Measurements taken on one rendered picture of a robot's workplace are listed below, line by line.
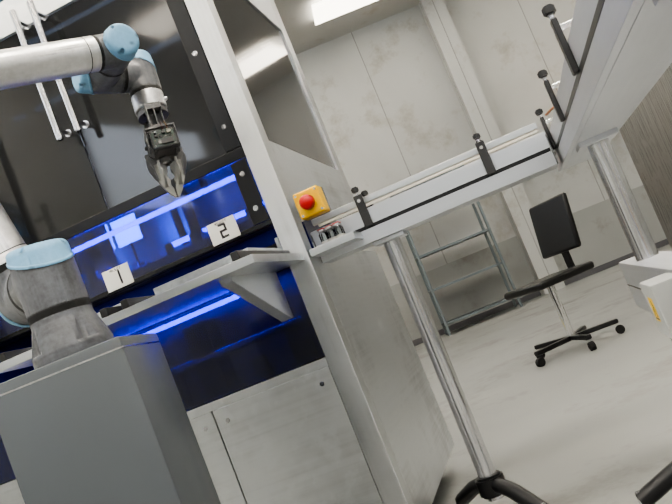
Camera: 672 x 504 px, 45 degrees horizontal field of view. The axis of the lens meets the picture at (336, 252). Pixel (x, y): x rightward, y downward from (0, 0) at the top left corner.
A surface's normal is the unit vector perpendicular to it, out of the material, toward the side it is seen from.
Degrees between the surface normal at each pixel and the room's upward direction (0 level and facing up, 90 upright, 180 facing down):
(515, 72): 90
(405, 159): 90
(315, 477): 90
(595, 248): 90
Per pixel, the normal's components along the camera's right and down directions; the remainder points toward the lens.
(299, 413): -0.23, 0.00
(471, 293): -0.04, -0.07
